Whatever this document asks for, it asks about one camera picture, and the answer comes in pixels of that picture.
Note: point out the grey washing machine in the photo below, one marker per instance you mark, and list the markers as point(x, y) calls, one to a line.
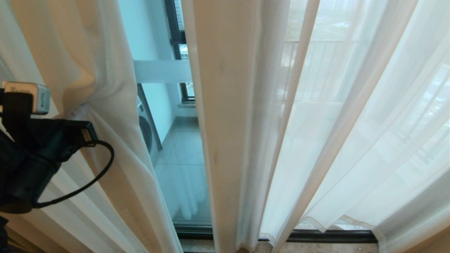
point(145, 130)

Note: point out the beige thick curtain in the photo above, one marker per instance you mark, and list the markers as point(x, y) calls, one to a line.
point(228, 105)

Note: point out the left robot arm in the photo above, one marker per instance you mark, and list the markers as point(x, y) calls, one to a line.
point(3, 165)

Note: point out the cream sheer curtain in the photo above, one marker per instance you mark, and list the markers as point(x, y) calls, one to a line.
point(98, 52)

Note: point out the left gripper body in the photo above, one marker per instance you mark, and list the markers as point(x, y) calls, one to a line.
point(38, 165)

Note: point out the black window frame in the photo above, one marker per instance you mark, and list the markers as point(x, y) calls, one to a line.
point(175, 35)

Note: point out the white sheer curtain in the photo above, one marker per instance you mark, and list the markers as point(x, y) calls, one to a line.
point(369, 140)
point(88, 225)

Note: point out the black door floor track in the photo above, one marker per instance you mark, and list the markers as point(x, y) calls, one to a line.
point(334, 236)

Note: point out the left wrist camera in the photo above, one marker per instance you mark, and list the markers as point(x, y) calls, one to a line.
point(24, 95)

